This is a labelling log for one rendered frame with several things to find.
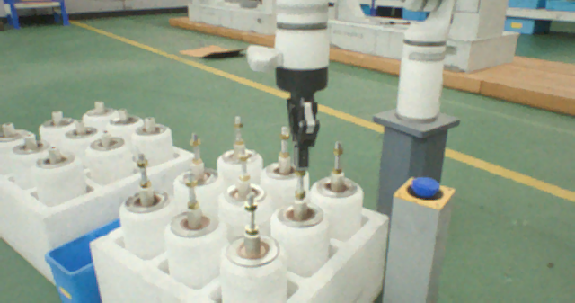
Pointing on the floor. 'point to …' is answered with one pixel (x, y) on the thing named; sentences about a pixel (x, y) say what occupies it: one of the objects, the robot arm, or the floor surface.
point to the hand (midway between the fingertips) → (301, 155)
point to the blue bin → (78, 266)
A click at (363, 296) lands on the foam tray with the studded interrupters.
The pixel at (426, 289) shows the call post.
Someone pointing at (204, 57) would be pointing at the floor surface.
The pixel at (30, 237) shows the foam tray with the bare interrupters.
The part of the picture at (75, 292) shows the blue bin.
